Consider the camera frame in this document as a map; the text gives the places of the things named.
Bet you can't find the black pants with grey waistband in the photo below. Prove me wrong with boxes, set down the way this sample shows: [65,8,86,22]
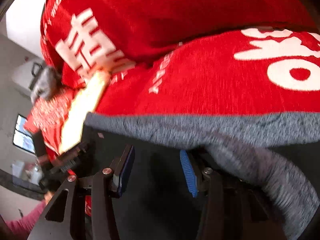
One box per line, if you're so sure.
[84,112,319,239]

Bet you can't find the red embroidered pillow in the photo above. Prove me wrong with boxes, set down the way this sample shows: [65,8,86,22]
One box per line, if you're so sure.
[24,87,75,145]

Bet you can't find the window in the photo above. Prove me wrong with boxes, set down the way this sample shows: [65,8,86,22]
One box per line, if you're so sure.
[12,114,35,155]

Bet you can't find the cream white towel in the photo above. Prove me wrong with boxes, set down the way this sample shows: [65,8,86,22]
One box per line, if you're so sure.
[58,70,110,154]

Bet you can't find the grey cloth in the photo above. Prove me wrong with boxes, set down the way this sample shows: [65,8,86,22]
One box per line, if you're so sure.
[30,66,61,105]

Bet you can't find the red wedding bedspread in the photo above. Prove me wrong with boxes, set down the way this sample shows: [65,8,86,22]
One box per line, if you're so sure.
[89,28,319,116]

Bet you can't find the red folded wedding quilt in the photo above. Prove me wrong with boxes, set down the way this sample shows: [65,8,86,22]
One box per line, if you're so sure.
[41,0,316,88]

